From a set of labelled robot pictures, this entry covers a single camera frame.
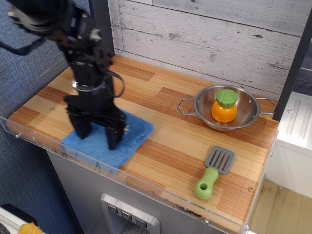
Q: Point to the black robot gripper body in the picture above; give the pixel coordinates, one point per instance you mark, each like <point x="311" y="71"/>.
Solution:
<point x="95" y="100"/>

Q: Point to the steel colander bowl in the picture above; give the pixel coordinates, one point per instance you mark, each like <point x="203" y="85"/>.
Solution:
<point x="248" y="108"/>

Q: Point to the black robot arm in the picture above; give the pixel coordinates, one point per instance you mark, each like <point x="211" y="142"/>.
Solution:
<point x="78" y="37"/>

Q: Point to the clear acrylic table guard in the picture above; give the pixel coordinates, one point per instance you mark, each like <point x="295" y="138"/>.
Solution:
<point x="161" y="175"/>

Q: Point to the white side cabinet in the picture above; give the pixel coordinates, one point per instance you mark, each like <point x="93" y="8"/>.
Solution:
<point x="290" y="162"/>

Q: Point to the dark grey right post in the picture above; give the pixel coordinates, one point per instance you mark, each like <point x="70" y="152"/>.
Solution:
<point x="295" y="68"/>

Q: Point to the dark grey post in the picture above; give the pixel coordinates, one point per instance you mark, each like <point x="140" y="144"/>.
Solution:
<point x="100" y="12"/>
<point x="295" y="68"/>

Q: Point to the silver dispenser button panel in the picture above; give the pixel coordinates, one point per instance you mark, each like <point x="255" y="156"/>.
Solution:
<point x="123" y="218"/>

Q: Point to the dark grey left post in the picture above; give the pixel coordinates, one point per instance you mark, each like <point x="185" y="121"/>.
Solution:
<point x="100" y="12"/>

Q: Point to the blue napkin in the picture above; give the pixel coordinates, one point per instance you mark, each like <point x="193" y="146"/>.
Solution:
<point x="96" y="146"/>

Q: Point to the orange toy carrot green top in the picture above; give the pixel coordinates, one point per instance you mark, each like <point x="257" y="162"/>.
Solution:
<point x="224" y="109"/>

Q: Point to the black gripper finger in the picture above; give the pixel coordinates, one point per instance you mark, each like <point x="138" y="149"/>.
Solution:
<point x="82" y="126"/>
<point x="114" y="137"/>

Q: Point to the grey spatula green handle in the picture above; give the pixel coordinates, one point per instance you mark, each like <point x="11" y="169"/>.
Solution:
<point x="218" y="162"/>

